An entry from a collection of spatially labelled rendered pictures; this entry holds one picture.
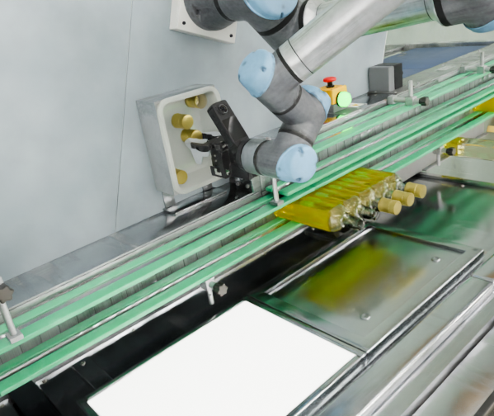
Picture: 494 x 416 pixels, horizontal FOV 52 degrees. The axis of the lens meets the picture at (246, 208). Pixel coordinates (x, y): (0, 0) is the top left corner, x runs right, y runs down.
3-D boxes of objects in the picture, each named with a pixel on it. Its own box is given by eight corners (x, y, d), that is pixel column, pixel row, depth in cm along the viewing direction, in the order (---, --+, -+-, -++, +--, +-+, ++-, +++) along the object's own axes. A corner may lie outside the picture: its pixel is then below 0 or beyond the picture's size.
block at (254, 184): (233, 189, 133) (251, 194, 128) (228, 154, 129) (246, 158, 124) (243, 185, 135) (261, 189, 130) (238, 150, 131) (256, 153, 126)
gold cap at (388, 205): (378, 213, 125) (393, 217, 122) (377, 200, 124) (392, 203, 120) (386, 208, 127) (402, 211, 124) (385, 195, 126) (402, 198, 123)
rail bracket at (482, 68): (457, 74, 186) (495, 74, 177) (458, 53, 184) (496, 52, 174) (463, 72, 189) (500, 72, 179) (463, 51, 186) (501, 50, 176)
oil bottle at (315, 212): (274, 216, 135) (338, 235, 120) (270, 197, 133) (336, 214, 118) (289, 208, 139) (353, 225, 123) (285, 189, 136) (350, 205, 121)
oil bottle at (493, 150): (442, 155, 190) (516, 164, 171) (441, 141, 187) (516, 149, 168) (449, 148, 193) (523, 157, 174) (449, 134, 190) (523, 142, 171)
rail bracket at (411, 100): (384, 105, 160) (424, 107, 150) (383, 81, 157) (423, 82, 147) (392, 101, 162) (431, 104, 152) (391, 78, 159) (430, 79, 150)
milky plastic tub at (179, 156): (157, 191, 124) (177, 198, 118) (135, 100, 116) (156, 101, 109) (212, 168, 134) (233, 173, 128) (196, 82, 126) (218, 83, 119)
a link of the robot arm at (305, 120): (312, 73, 96) (289, 124, 95) (341, 105, 104) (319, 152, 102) (282, 72, 102) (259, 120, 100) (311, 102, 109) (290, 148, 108)
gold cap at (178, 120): (169, 115, 121) (180, 116, 117) (181, 111, 123) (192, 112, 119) (172, 130, 122) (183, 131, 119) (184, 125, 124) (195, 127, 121)
